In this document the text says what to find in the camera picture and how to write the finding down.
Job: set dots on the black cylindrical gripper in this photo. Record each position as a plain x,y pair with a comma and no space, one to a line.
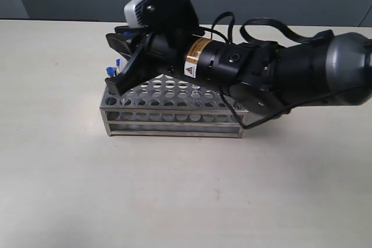
193,59

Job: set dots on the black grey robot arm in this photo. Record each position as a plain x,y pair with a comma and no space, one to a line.
265,77

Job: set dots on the metal test tube rack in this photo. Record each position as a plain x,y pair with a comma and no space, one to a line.
163,106

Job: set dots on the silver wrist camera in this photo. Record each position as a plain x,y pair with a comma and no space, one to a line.
133,12

